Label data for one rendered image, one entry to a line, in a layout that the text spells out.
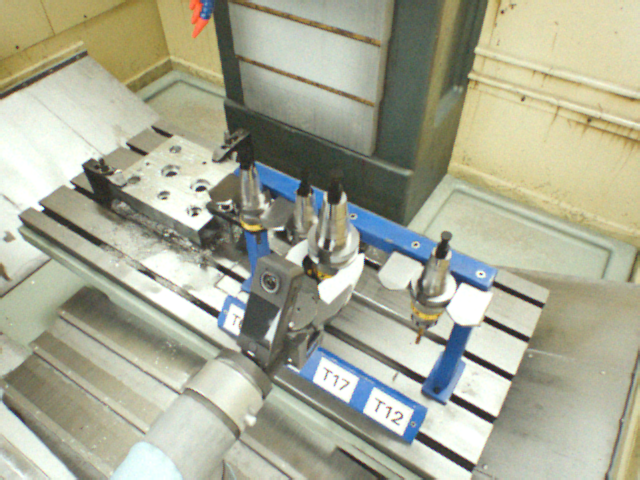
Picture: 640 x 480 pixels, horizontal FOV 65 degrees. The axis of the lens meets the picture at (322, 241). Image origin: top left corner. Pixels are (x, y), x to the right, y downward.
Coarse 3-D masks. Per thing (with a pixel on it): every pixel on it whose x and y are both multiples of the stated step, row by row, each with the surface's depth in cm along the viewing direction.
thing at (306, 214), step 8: (312, 192) 74; (296, 200) 75; (304, 200) 74; (312, 200) 75; (296, 208) 76; (304, 208) 75; (312, 208) 75; (296, 216) 77; (304, 216) 76; (312, 216) 76; (296, 224) 78; (304, 224) 77; (312, 224) 77; (304, 232) 78
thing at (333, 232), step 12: (324, 204) 55; (336, 204) 55; (324, 216) 56; (336, 216) 56; (348, 216) 57; (324, 228) 57; (336, 228) 57; (348, 228) 58; (324, 240) 58; (336, 240) 58; (348, 240) 59
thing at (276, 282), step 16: (272, 256) 51; (256, 272) 51; (272, 272) 49; (288, 272) 49; (256, 288) 51; (272, 288) 50; (288, 288) 49; (256, 304) 52; (272, 304) 51; (288, 304) 51; (256, 320) 52; (272, 320) 51; (288, 320) 52; (240, 336) 54; (256, 336) 53; (272, 336) 52; (256, 352) 53; (272, 352) 53
